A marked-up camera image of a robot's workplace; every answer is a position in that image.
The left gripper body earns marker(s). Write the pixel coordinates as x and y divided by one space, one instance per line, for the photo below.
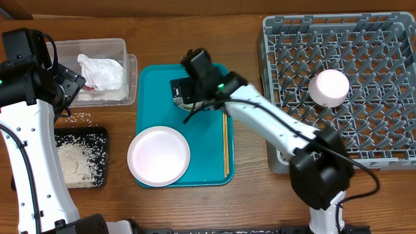
69 83

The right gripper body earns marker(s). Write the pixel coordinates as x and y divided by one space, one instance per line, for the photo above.
191 88

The red snack wrapper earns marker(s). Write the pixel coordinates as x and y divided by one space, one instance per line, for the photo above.
87 88

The grey metal bowl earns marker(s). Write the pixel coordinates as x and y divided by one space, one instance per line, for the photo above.
183 105

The white napkin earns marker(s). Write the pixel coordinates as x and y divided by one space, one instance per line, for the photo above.
101 74
105 95

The large white dinner plate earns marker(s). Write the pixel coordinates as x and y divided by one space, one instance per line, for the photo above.
158 156

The small white plate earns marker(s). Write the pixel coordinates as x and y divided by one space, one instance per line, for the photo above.
329 88

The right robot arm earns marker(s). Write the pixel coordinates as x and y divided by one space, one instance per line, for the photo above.
319 167

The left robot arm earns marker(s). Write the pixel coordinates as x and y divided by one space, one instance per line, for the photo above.
35 90

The clear plastic waste bin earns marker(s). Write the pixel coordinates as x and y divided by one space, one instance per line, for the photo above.
112 48

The teal plastic serving tray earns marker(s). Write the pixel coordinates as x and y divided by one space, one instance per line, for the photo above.
203 132

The scattered rice grains on table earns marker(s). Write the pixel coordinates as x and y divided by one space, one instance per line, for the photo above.
83 119

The black rectangular tray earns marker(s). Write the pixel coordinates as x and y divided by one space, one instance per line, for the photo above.
100 136

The pile of rice in tray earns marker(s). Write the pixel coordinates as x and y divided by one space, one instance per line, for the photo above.
78 162

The grey plastic dish rack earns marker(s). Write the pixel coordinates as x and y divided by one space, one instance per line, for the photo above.
376 52

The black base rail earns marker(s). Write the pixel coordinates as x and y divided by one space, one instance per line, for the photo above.
282 230

